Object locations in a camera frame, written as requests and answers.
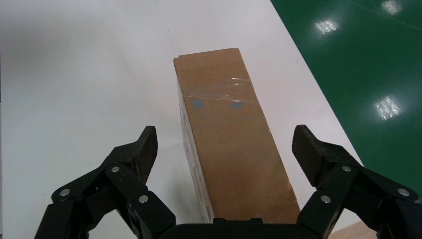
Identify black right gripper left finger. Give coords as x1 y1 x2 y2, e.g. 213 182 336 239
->
34 125 177 239

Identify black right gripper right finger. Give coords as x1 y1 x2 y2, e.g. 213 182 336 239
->
292 124 422 239

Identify small brown cardboard box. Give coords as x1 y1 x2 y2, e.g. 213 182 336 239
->
173 47 301 225

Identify wooden board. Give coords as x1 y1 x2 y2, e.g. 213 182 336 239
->
329 220 379 239

